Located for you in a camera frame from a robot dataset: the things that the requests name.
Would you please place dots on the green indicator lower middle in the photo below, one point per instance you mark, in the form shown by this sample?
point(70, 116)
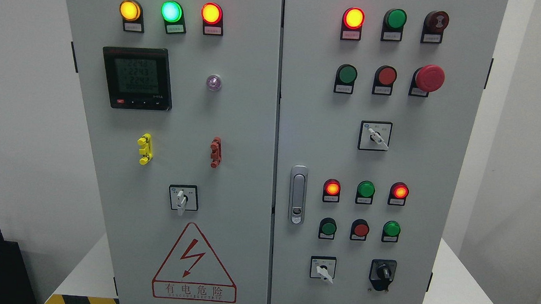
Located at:
point(365, 192)

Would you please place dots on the white platform with hazard stripes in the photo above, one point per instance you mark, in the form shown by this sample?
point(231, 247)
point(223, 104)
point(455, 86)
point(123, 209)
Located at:
point(91, 282)

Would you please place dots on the green push button lower right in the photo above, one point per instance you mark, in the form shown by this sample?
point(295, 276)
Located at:
point(391, 231)

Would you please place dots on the lit red indicator lower left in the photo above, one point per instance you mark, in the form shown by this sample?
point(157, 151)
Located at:
point(331, 191)

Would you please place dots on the silver door handle lock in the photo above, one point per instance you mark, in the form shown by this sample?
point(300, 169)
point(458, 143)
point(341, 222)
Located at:
point(298, 186)

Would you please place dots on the small clear lamp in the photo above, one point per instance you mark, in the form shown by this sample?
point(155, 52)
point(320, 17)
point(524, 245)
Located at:
point(214, 82)

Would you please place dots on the red electrical hazard sticker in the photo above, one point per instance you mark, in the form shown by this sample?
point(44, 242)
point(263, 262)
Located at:
point(193, 271)

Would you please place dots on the dark red buzzer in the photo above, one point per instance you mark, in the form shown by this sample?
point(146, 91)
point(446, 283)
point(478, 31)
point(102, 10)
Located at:
point(433, 28)

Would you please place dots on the green push button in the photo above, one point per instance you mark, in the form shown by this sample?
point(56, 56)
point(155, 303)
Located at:
point(327, 229)
point(345, 79)
point(391, 231)

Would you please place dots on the black digital power meter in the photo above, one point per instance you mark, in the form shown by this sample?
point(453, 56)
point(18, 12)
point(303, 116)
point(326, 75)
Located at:
point(138, 78)

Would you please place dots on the green push button upper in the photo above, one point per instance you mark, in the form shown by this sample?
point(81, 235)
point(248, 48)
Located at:
point(345, 79)

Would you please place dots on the red indicator light left door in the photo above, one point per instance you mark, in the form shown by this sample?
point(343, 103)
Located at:
point(212, 19)

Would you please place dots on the white rotary switch door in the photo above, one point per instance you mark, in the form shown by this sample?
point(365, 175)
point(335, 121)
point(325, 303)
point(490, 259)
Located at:
point(183, 198)

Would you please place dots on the red push button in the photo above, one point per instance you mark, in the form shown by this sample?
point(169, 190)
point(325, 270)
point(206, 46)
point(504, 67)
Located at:
point(384, 79)
point(359, 230)

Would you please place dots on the green push button lower left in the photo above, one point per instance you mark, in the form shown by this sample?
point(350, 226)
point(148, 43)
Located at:
point(327, 229)

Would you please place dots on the white rotary switch lower right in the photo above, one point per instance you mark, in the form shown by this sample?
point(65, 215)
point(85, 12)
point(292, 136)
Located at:
point(324, 268)

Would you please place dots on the red push button upper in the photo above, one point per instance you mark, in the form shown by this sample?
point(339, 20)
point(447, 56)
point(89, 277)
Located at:
point(384, 79)

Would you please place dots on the white rotary switch upper right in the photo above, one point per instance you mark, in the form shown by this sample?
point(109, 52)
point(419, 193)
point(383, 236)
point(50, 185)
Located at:
point(374, 135)

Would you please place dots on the dark green indicator light top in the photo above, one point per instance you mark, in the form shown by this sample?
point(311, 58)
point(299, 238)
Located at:
point(392, 26)

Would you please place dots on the white rotary switch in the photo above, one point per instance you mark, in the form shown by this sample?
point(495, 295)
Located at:
point(374, 135)
point(324, 268)

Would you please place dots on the red indicator light door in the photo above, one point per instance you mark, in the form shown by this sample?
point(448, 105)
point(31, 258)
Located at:
point(351, 25)
point(212, 19)

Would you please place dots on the grey electrical cabinet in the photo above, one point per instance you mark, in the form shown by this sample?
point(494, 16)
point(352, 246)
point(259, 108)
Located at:
point(277, 109)

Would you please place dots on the red emergency stop button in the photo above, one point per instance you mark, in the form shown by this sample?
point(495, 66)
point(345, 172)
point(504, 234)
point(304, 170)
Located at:
point(426, 79)

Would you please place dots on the lit red indicator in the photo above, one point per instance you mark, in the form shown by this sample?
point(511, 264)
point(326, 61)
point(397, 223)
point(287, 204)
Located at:
point(398, 194)
point(331, 191)

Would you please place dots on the lit green indicator light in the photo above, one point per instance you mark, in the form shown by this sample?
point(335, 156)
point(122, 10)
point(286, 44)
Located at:
point(173, 17)

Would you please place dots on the red indicator light right door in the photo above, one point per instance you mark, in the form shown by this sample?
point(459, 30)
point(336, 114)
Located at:
point(351, 25)

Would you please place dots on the lit red indicator lower right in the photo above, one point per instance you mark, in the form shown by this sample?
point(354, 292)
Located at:
point(398, 194)

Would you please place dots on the red terminal clip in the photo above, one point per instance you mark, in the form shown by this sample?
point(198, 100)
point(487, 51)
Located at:
point(215, 155)

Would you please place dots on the red push button lower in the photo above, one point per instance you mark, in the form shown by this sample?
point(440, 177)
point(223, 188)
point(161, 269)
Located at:
point(359, 230)

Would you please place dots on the yellow terminal clip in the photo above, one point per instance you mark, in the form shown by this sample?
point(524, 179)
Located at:
point(145, 148)

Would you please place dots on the yellow indicator light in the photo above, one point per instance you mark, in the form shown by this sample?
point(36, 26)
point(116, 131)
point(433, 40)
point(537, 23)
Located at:
point(132, 16)

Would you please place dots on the black rotary selector switch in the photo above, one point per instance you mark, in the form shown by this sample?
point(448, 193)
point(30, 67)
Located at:
point(381, 274)

